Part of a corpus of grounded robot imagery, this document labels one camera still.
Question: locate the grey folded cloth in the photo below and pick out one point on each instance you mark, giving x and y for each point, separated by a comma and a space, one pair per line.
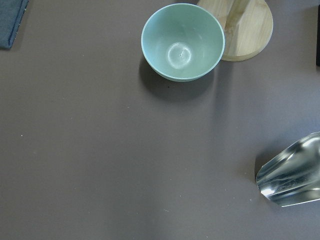
11, 14

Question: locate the wooden cup stand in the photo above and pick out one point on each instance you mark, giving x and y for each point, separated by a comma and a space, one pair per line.
247, 25

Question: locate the metal scoop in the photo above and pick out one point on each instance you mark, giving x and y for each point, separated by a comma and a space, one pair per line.
292, 177

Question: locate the black monitor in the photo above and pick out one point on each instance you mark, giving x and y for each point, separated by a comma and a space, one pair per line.
317, 60

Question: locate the mint green bowl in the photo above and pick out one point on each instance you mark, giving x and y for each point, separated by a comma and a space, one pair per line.
182, 42

